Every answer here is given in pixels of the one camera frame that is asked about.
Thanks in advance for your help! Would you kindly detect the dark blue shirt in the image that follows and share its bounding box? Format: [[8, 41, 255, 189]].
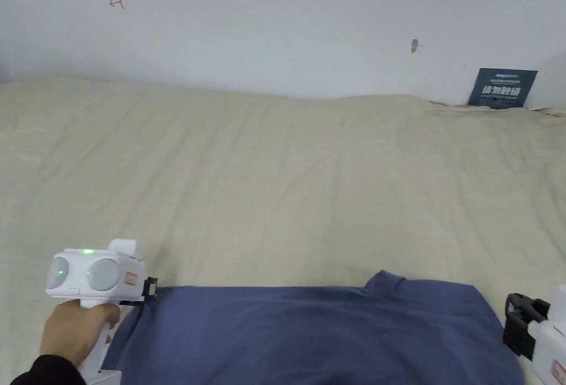
[[102, 270, 526, 385]]

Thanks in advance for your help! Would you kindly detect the bed with beige sheet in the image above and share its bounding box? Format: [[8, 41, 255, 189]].
[[0, 76, 566, 385]]

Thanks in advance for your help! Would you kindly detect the person's left hand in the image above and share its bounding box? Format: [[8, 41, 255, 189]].
[[39, 300, 121, 376]]

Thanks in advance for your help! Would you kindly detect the dark sign card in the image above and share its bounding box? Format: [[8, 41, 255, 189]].
[[467, 67, 539, 110]]

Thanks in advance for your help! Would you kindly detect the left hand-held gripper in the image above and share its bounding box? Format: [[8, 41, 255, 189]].
[[45, 239, 159, 385]]

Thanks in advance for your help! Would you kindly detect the person's left forearm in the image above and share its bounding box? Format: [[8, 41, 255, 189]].
[[9, 353, 86, 385]]

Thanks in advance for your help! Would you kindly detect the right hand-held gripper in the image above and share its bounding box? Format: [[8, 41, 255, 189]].
[[502, 284, 566, 385]]

